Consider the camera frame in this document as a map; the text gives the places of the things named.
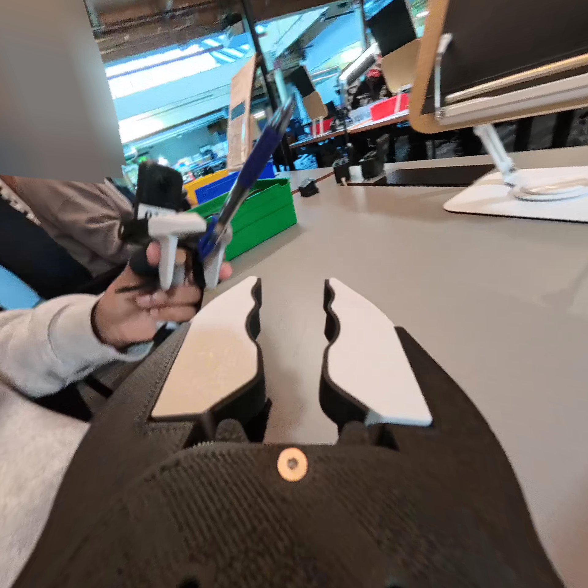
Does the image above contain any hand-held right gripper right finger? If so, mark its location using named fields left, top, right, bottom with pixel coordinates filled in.
left=319, top=277, right=434, bottom=427

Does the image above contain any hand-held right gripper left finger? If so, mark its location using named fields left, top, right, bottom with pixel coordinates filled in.
left=151, top=276, right=267, bottom=421

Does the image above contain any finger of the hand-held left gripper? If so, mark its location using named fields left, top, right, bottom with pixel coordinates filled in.
left=200, top=227, right=233, bottom=290
left=148, top=213, right=207, bottom=292

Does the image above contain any blue pen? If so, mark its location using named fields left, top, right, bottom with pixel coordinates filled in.
left=197, top=96, right=297, bottom=260

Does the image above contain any person's left forearm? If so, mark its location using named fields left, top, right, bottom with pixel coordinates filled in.
left=0, top=294, right=152, bottom=398

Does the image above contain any grey desk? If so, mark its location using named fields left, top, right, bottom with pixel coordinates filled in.
left=202, top=145, right=588, bottom=588

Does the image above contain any person's left hand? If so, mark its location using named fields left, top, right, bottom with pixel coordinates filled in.
left=91, top=241, right=233, bottom=351

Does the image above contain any yellow storage bin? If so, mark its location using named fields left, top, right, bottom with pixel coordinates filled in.
left=184, top=169, right=228, bottom=194

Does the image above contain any blue storage bin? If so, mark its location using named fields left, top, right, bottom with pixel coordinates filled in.
left=195, top=163, right=276, bottom=205

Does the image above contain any green storage bin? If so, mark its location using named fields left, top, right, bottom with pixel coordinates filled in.
left=186, top=178, right=298, bottom=262

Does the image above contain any cardboard panel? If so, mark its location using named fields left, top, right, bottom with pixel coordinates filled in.
left=226, top=55, right=262, bottom=173

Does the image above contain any black charger with white plug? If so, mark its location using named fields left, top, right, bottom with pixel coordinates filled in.
left=333, top=158, right=364, bottom=184

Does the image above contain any black pole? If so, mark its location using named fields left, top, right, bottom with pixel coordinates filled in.
left=241, top=0, right=295, bottom=171

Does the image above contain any black charging dock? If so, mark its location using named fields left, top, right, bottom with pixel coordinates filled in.
left=360, top=135, right=391, bottom=180

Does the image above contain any white monitor stand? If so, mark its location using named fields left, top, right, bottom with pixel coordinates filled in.
left=443, top=123, right=588, bottom=224

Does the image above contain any wood-framed monitor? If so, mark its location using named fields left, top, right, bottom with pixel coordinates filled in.
left=408, top=0, right=588, bottom=135

